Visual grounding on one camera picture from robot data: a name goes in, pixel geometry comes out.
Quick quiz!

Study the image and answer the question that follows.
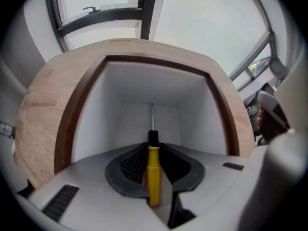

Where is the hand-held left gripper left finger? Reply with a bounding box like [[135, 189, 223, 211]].
[[104, 142, 151, 199]]

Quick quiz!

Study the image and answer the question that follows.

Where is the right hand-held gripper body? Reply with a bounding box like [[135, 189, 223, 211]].
[[257, 90, 291, 130]]

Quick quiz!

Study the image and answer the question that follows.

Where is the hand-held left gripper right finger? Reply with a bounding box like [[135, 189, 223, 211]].
[[159, 142, 206, 193]]

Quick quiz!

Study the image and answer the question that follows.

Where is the yellow-handled screwdriver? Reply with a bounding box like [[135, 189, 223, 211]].
[[146, 103, 161, 207]]

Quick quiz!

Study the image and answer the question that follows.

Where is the wooden box with white inside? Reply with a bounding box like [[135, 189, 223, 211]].
[[13, 38, 256, 190]]

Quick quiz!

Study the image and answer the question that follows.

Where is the person's right hand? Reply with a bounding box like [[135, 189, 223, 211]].
[[256, 109, 266, 132]]

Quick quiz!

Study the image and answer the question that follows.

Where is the grey office chair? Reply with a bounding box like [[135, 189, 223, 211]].
[[268, 55, 290, 83]]

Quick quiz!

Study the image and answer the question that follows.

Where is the black window frame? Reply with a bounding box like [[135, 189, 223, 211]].
[[45, 0, 276, 86]]

